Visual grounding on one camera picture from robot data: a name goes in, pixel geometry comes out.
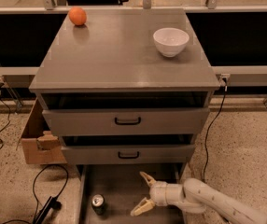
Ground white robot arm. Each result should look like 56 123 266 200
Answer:
131 172 267 224

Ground grey bottom drawer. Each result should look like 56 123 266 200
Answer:
77 163 185 224

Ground grey drawer cabinet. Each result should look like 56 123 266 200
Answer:
29 7 221 179

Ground black device on floor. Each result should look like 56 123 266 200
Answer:
33 197 62 224

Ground orange fruit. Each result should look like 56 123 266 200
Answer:
68 7 87 26

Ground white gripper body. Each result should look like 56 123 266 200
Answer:
149 181 184 207

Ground grey drawer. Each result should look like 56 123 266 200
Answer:
43 108 209 136
62 145 195 164
77 163 185 224

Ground white ceramic bowl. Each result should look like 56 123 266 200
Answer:
153 28 190 58

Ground green drink can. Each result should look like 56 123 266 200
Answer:
91 194 105 216

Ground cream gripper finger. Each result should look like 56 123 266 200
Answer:
130 198 155 217
140 172 156 187

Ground black cable right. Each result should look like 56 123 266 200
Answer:
201 77 229 183

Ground grey top drawer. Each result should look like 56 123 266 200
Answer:
43 108 209 136

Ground grey middle drawer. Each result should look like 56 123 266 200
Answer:
62 145 195 164

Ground cardboard box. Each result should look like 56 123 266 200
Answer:
21 100 66 164

